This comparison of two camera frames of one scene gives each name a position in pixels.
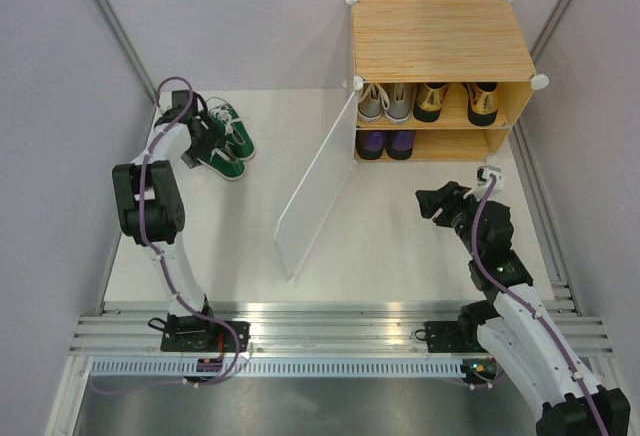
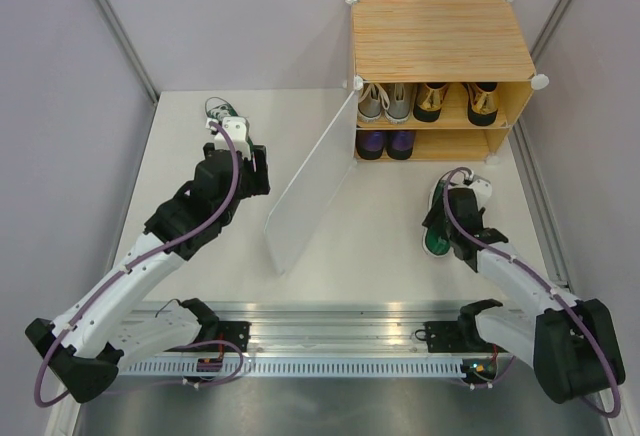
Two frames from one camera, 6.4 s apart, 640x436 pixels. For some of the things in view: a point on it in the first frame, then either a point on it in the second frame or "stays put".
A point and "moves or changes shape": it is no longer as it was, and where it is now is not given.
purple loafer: (399, 144) stays put
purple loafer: (369, 143) stays put
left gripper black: (214, 138) → (259, 180)
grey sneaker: (369, 107) stays put
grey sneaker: (400, 97) stays put
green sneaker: (224, 163) moves or changes shape
